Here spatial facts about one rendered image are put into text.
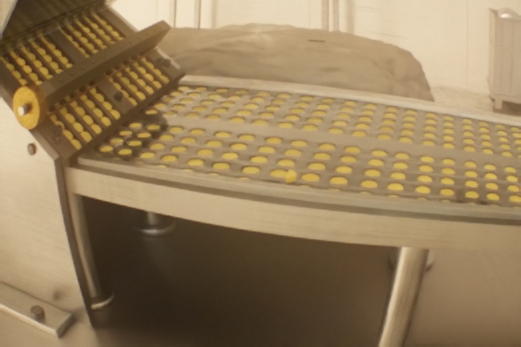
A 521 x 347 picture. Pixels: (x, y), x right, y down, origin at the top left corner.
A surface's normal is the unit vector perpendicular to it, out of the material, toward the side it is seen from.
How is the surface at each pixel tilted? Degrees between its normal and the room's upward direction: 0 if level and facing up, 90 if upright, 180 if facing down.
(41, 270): 90
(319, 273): 0
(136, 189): 90
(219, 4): 90
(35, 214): 90
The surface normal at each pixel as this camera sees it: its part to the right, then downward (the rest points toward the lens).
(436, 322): 0.01, -0.92
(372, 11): -0.28, 0.36
